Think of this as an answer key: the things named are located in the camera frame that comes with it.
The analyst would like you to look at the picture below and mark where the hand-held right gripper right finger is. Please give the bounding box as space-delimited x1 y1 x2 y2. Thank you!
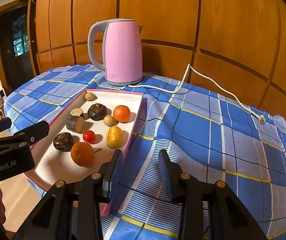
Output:
158 149 268 240

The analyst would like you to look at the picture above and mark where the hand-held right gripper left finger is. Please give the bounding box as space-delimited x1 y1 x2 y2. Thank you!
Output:
13 149 124 240

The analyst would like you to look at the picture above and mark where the dark water chestnut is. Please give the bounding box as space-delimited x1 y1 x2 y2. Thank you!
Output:
87 103 108 121
53 132 74 152

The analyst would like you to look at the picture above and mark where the yellow mango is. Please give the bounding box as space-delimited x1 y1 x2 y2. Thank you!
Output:
106 126 124 149

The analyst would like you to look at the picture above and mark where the small orange tangerine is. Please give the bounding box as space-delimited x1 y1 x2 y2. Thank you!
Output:
113 105 131 123
70 142 95 168

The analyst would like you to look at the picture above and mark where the dark sugarcane piece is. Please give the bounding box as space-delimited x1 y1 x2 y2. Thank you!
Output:
66 116 85 133

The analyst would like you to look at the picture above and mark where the red cherry tomato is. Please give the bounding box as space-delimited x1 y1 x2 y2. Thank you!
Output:
83 130 96 144

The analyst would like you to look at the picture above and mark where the cut taro piece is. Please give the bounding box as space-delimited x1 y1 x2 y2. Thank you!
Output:
70 108 84 119

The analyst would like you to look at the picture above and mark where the pink cardboard box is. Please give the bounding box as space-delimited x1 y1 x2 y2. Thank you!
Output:
25 89 145 217

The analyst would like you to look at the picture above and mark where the blue plaid tablecloth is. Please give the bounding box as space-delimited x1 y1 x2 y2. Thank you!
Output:
3 64 286 240

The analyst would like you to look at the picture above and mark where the dark door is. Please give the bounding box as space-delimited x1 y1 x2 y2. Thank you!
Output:
0 1 38 93

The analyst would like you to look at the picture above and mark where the pink electric kettle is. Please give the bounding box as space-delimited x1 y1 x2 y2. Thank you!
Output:
87 18 144 86

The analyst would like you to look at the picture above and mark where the wooden wardrobe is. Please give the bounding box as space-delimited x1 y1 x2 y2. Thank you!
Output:
28 0 286 130

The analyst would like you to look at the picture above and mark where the white power cord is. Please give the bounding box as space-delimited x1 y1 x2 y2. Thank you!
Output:
128 64 266 125

